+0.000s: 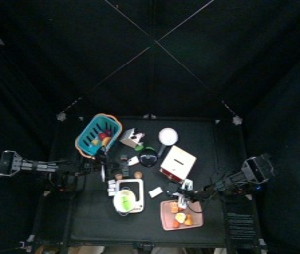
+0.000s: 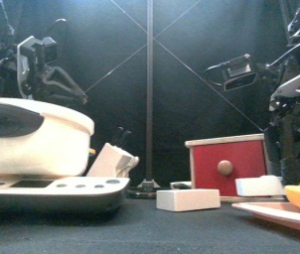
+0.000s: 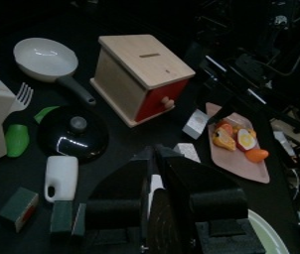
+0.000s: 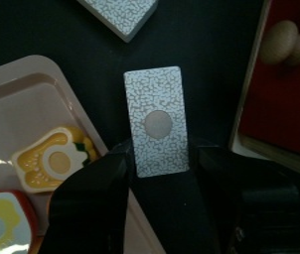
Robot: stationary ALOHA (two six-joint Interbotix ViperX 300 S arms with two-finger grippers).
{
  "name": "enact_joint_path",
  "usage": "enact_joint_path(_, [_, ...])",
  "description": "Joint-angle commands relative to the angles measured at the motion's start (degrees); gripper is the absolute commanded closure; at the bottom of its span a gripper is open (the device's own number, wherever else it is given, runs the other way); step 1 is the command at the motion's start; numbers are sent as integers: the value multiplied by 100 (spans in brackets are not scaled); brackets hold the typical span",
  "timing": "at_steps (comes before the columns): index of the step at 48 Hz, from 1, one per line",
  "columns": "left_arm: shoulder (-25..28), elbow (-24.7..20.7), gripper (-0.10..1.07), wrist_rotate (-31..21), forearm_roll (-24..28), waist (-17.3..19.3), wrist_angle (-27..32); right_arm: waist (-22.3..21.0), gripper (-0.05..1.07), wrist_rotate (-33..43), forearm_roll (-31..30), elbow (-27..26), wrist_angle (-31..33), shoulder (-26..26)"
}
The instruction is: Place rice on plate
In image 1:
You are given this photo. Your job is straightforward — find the pink rectangular plate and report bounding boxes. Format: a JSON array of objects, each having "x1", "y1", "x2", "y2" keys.
[{"x1": 159, "y1": 199, "x2": 204, "y2": 232}]

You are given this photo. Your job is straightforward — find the small white toy piece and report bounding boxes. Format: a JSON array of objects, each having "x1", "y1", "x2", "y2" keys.
[{"x1": 180, "y1": 178, "x2": 195, "y2": 191}]

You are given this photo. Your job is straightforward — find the white small blocks stack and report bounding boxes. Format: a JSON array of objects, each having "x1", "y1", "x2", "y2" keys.
[{"x1": 107, "y1": 180, "x2": 117, "y2": 197}]

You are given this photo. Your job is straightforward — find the white rectangular tray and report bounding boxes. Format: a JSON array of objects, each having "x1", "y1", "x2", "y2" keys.
[{"x1": 113, "y1": 178, "x2": 145, "y2": 214}]

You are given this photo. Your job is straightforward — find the black round bowl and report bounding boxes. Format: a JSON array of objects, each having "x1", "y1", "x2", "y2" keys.
[{"x1": 137, "y1": 148, "x2": 159, "y2": 168}]

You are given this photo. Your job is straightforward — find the teal basket with orange rim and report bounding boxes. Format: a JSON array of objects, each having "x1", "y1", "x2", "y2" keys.
[{"x1": 74, "y1": 113, "x2": 124, "y2": 159}]

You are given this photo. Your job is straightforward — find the white cow print carton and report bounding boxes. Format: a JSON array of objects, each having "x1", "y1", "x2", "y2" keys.
[{"x1": 119, "y1": 127, "x2": 145, "y2": 149}]

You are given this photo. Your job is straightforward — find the green round lid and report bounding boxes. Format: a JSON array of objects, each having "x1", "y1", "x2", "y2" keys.
[{"x1": 112, "y1": 189, "x2": 137, "y2": 213}]

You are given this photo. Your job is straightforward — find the white and red box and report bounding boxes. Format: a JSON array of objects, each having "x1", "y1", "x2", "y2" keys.
[{"x1": 157, "y1": 145, "x2": 198, "y2": 184}]

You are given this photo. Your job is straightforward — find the white round ladle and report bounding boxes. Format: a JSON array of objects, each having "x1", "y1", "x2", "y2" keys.
[{"x1": 156, "y1": 127, "x2": 179, "y2": 157}]

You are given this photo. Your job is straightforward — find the thin white string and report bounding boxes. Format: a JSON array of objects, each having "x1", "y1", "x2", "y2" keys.
[
  {"x1": 61, "y1": 0, "x2": 215, "y2": 113},
  {"x1": 102, "y1": 0, "x2": 236, "y2": 117}
]

